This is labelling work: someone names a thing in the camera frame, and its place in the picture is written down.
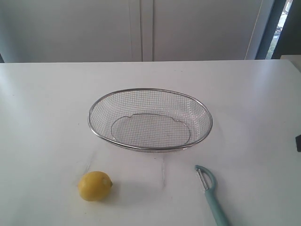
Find oval steel mesh basket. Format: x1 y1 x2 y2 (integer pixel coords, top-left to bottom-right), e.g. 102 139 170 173
87 88 213 153

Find teal handled peeler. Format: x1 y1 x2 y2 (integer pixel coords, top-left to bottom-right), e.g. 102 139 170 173
195 165 230 226

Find yellow lemon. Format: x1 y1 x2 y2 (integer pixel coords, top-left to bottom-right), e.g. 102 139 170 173
78 171 113 202

